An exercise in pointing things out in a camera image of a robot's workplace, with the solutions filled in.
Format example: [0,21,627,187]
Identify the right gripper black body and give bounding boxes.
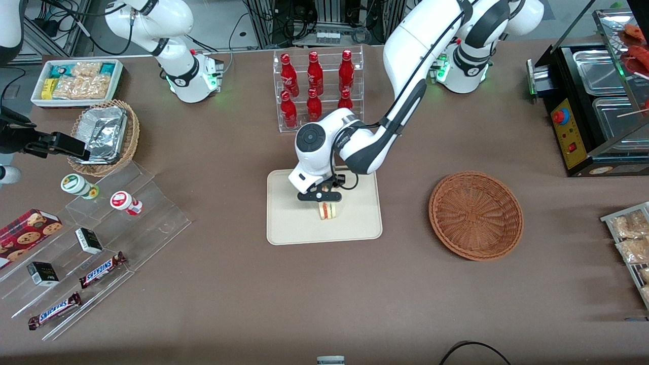
[0,105,51,157]

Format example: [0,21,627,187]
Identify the beige plastic tray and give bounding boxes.
[266,168,383,246]

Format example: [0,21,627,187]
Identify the white snack tray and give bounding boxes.
[30,59,124,109]

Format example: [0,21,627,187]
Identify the tan wicker basket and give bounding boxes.
[66,99,140,177]

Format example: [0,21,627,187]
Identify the round brown wicker basket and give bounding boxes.
[428,171,524,262]

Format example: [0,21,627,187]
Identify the foil container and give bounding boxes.
[75,106,128,165]

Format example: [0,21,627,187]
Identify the green lidded yogurt cup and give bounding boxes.
[60,173,100,200]

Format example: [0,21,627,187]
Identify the clear cracker bag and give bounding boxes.
[71,61,102,78]
[53,76,85,100]
[81,75,112,100]

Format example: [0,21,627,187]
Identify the red lidded yogurt cup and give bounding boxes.
[110,191,143,216]

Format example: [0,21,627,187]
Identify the small black box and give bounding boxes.
[75,228,104,255]
[26,261,60,287]

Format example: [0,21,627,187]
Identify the red cookie box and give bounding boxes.
[0,208,64,270]

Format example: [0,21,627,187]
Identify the clear acrylic stepped display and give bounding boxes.
[0,161,193,342]

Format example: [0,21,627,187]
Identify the snickers bar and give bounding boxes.
[79,251,127,289]
[27,291,82,331]

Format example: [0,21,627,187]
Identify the clear acrylic bottle rack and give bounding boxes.
[272,45,365,134]

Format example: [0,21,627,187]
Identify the black food warmer machine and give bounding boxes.
[526,7,649,178]

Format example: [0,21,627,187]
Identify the metal warmer pan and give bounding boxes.
[572,49,627,97]
[592,96,649,141]

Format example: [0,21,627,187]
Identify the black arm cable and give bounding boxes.
[329,8,468,191]

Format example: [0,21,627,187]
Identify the black looped cable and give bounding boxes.
[438,341,513,365]

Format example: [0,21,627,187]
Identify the grey wire snack rack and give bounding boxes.
[600,201,649,311]

